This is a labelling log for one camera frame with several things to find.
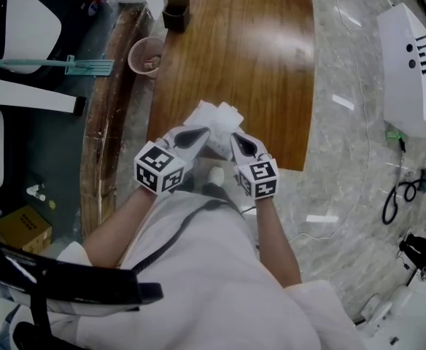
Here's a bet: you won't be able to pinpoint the yellow cardboard box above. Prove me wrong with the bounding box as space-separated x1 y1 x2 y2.
0 205 53 254

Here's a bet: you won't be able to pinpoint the black office chair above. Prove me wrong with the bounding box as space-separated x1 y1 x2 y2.
0 233 164 350

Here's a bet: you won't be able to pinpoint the black coiled cable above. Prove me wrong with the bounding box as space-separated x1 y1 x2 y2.
382 139 420 226

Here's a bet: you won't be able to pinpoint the white chair with black frame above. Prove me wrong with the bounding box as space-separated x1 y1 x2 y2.
0 0 63 75

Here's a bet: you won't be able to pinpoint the person's left forearm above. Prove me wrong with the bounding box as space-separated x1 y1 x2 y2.
82 186 162 270

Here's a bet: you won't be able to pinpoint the person's white shoe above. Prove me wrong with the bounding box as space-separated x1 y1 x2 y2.
208 166 225 186

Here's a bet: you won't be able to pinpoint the person's right forearm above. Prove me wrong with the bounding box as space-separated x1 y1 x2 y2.
252 196 303 289

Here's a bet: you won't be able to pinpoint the pink mesh waste basket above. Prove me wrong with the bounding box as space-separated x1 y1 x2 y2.
127 36 166 79

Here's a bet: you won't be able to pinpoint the dark brown open box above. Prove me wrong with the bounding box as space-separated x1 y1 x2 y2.
161 0 191 33

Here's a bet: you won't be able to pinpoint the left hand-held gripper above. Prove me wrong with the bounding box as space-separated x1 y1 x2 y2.
133 125 213 197

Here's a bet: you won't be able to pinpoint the white wet wipe pack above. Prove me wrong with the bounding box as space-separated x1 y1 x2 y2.
182 100 246 161

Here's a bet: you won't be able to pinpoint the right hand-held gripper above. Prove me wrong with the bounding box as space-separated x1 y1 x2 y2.
228 131 281 201

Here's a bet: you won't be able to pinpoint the black equipment stand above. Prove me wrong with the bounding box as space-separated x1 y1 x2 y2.
398 232 426 295

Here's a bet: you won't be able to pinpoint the teal floor squeegee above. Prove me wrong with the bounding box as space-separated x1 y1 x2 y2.
0 54 114 77

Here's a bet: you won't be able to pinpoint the small white bottles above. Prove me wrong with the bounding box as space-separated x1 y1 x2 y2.
26 183 47 202

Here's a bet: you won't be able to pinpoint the black strap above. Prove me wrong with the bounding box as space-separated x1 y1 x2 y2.
131 199 244 273

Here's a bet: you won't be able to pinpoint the white rounded machine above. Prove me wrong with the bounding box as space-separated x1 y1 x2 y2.
354 278 426 350

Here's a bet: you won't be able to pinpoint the person's white clothing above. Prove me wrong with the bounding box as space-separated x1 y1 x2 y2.
14 190 367 350

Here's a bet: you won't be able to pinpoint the long white panel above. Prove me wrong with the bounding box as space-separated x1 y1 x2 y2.
0 76 87 117

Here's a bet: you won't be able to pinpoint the large white slotted housing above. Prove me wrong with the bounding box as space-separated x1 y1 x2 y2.
376 2 426 140

